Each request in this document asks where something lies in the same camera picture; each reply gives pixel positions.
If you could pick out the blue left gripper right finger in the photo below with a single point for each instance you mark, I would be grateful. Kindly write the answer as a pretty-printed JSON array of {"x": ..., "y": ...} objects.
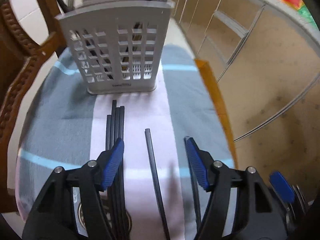
[{"x": 195, "y": 158}]

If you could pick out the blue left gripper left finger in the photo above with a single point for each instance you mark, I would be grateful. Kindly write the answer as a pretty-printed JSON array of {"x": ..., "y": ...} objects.
[{"x": 109, "y": 163}]

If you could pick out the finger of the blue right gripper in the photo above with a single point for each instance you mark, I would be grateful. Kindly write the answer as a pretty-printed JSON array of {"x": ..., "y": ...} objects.
[{"x": 282, "y": 187}]

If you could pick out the beige kitchen base cabinets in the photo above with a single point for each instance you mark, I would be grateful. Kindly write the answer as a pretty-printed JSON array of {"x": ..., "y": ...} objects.
[{"x": 265, "y": 58}]

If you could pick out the grey plastic utensil holder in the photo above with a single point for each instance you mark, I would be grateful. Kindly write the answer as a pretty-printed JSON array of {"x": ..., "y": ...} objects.
[{"x": 117, "y": 44}]

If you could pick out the carved brown wooden chair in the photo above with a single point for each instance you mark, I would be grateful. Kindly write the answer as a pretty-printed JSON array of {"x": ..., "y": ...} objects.
[{"x": 21, "y": 60}]

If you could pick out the green plastic bag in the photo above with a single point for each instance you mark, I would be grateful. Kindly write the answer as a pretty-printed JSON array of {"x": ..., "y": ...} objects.
[{"x": 305, "y": 13}]

